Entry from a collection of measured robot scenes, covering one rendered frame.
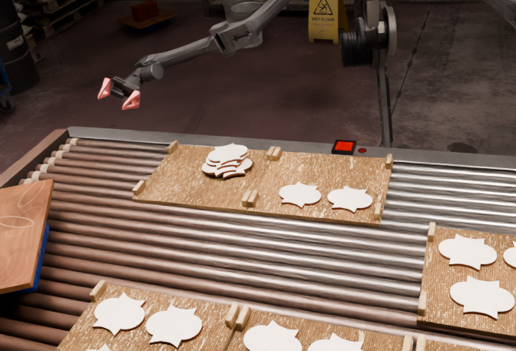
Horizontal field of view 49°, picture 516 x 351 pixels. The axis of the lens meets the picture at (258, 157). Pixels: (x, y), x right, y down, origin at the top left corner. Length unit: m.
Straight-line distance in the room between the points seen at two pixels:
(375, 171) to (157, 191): 0.74
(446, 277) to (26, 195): 1.28
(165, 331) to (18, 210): 0.68
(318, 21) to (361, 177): 3.69
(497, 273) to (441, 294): 0.16
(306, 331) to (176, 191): 0.74
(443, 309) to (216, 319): 0.55
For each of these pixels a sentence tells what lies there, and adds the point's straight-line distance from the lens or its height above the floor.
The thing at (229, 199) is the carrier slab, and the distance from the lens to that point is 1.84.
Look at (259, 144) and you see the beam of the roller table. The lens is 2.15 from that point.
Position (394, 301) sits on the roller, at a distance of 1.50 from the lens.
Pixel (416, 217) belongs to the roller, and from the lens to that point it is 1.75.
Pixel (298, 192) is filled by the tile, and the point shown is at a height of 0.95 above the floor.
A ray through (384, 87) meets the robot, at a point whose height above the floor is 0.72.
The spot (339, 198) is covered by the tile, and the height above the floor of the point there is 0.95.
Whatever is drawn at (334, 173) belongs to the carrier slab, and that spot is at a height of 0.94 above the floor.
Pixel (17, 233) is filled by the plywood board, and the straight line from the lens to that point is 1.79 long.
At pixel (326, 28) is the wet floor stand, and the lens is 5.44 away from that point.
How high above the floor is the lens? 2.01
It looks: 32 degrees down
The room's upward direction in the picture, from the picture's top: 8 degrees counter-clockwise
